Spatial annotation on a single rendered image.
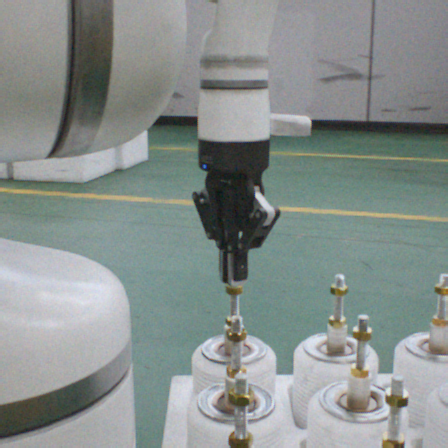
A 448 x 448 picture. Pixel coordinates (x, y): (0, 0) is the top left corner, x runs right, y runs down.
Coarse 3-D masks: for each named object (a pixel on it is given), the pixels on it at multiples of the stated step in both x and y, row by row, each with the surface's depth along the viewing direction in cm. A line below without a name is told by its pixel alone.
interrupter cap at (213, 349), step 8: (216, 336) 75; (224, 336) 75; (248, 336) 75; (208, 344) 73; (216, 344) 73; (224, 344) 73; (248, 344) 73; (256, 344) 73; (264, 344) 73; (208, 352) 71; (216, 352) 71; (224, 352) 72; (248, 352) 72; (256, 352) 71; (264, 352) 71; (216, 360) 69; (224, 360) 69; (248, 360) 69; (256, 360) 69
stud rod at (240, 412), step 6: (234, 378) 47; (240, 378) 47; (246, 378) 47; (234, 384) 47; (240, 384) 47; (246, 384) 47; (234, 390) 47; (240, 390) 47; (246, 390) 47; (234, 408) 48; (240, 408) 47; (246, 408) 48; (234, 414) 48; (240, 414) 47; (246, 414) 48; (234, 420) 48; (240, 420) 48; (246, 420) 48; (234, 426) 48; (240, 426) 48; (246, 426) 48; (234, 432) 48; (240, 432) 48; (246, 432) 48; (240, 438) 48
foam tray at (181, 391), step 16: (176, 384) 79; (192, 384) 79; (288, 384) 79; (384, 384) 79; (176, 400) 75; (288, 400) 75; (176, 416) 72; (288, 416) 72; (176, 432) 69; (288, 432) 69; (304, 432) 69; (416, 432) 68
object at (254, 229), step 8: (256, 216) 63; (264, 216) 63; (248, 224) 64; (256, 224) 63; (272, 224) 65; (248, 232) 65; (256, 232) 64; (264, 232) 65; (240, 240) 66; (248, 240) 65; (264, 240) 66; (240, 248) 66
